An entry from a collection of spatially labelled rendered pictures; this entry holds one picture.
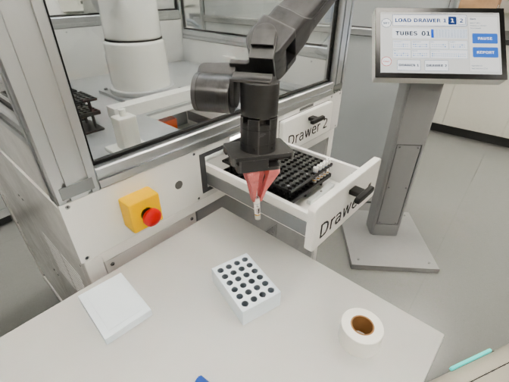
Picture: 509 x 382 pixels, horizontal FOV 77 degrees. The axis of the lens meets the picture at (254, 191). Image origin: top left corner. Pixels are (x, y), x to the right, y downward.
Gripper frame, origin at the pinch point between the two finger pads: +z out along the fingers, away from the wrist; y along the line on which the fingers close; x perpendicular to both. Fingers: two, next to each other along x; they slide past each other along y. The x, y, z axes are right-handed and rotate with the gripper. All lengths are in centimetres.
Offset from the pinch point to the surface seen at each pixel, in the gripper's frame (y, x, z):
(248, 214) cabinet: -11, -39, 32
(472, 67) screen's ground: -110, -58, -8
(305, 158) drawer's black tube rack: -21.4, -23.4, 5.9
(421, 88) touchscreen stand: -101, -71, 2
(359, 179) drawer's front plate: -26.6, -7.1, 4.2
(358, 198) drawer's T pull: -22.6, -1.1, 5.1
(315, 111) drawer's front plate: -38, -50, 2
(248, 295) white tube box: 2.9, 6.0, 17.6
